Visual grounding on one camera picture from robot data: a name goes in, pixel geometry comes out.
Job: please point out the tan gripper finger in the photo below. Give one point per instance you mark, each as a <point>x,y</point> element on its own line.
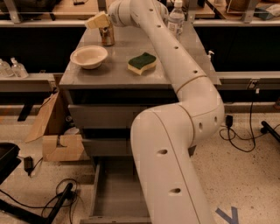
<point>100,20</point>

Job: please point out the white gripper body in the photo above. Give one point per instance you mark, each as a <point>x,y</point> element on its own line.
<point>115,15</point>

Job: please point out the orange soda can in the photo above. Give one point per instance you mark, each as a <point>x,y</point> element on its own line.
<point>107,36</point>

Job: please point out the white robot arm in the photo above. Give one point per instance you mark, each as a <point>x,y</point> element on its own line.
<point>162,136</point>

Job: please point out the grey drawer cabinet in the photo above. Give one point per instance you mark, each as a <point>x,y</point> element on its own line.
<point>113,84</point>

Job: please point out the grey top drawer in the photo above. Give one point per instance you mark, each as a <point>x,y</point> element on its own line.
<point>104,117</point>

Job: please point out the grey middle drawer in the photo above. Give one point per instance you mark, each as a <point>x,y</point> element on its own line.
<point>107,147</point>

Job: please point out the grey open bottom drawer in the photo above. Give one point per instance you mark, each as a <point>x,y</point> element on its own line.
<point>117,196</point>

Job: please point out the white ceramic bowl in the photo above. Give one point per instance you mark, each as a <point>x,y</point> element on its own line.
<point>89,57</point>

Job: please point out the green yellow sponge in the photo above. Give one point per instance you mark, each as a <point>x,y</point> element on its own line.
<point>142,63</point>

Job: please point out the clear plastic water bottle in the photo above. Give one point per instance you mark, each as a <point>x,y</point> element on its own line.
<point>176,19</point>

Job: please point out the small white pump bottle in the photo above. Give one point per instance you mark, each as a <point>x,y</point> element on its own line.
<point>211,55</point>

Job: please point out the clear sanitizer bottle right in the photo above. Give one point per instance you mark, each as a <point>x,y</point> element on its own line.
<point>18,69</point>

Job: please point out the clear sanitizer bottle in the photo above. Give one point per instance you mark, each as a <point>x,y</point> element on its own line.
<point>5,69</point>
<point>18,69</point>

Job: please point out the clear sanitizer bottle left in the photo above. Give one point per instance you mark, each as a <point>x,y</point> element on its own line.
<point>5,69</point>

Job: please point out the open cardboard box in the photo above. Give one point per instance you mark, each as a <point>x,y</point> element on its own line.
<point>60,141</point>

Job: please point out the black power adapter right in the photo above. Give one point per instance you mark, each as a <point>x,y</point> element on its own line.
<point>229,121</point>

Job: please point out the black power adapter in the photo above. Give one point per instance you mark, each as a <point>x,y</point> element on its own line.
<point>229,121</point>
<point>28,165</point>

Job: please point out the black power adapter left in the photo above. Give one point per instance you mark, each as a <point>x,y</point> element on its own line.
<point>28,165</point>

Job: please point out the black chair base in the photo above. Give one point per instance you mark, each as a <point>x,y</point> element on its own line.
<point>9,161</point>

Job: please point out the black stand leg right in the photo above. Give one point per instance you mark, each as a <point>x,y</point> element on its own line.
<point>266,128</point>

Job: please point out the blue tape floor mark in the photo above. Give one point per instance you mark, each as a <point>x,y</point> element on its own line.
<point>230,219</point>

